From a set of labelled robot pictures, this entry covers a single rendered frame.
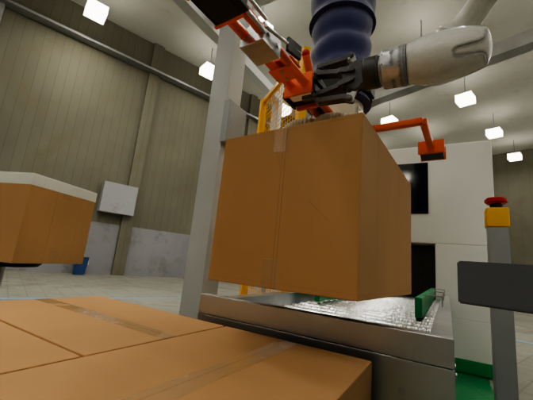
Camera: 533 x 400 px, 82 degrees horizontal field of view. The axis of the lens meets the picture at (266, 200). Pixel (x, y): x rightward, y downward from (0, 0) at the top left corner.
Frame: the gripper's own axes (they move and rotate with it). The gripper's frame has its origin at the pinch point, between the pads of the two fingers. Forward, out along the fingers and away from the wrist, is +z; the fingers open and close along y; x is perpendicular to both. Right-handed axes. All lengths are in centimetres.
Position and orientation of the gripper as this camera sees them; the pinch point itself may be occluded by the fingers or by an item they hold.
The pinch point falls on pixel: (302, 89)
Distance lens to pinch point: 88.7
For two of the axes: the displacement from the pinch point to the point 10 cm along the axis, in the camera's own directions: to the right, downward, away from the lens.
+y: -0.9, 9.8, -2.0
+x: 5.0, 2.2, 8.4
